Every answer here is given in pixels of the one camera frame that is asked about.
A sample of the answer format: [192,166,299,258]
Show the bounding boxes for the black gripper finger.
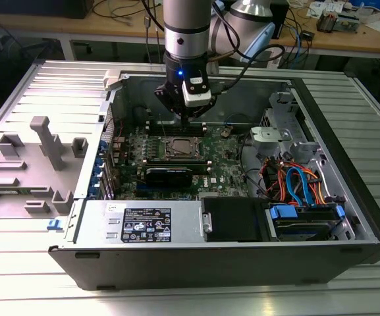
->
[154,84,190,130]
[189,94,217,121]

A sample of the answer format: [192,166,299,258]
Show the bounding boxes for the locking lever wire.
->
[159,113,169,144]

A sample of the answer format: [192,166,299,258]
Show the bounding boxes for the metal socket cover frame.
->
[166,136,204,161]

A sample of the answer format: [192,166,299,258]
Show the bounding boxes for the RAM slot white clips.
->
[146,120,207,126]

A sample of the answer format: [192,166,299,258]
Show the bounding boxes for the RAM slot black clips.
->
[146,124,207,130]
[146,131,207,137]

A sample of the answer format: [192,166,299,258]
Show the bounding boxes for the CPU socket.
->
[165,136,204,161]

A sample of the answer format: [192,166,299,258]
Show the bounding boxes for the black rear fan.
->
[132,104,153,126]

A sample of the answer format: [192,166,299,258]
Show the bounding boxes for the grey corner block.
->
[103,68,127,92]

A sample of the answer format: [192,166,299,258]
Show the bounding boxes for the RAM stick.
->
[142,163,211,176]

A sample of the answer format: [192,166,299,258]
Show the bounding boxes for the green motherboard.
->
[110,124,255,201]

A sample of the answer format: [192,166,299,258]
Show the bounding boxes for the silver perforated drive cage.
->
[258,91,325,155]

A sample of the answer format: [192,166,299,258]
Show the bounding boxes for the black graphics card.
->
[144,167,194,189]

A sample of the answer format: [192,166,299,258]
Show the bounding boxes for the hard disk blue carrier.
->
[264,202,348,242]

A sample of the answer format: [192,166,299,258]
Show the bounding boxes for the black computer box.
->
[0,0,95,20]

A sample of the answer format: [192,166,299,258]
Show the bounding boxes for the silver power supply unit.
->
[65,199,207,245]

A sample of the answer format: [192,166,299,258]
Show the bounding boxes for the wooden desk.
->
[0,0,380,62]

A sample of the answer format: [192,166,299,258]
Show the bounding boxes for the metal finned cooler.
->
[317,9,339,34]

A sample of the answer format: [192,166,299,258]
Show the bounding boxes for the white cards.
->
[306,1,331,18]

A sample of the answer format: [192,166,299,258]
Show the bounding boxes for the grey parts rack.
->
[0,115,89,219]

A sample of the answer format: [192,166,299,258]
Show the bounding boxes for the open black PC case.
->
[47,68,380,292]

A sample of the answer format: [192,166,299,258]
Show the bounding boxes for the small electronics board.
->
[337,13,364,33]

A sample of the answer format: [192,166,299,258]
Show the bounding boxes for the blue plastic clip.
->
[45,218,63,232]

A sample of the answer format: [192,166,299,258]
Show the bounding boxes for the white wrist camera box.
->
[181,76,213,109]

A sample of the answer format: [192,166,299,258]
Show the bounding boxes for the thin dark wire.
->
[224,113,256,136]

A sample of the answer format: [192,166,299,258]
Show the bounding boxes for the thick black cable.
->
[238,133,268,198]

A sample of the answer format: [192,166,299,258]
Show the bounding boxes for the silver disk bay bracket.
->
[249,126,292,155]

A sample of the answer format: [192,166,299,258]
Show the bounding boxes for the coloured power wire bundle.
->
[261,157,289,200]

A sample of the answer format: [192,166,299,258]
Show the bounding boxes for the blue data wire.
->
[285,166,314,207]

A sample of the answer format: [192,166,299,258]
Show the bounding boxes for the orange data wire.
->
[277,160,328,207]

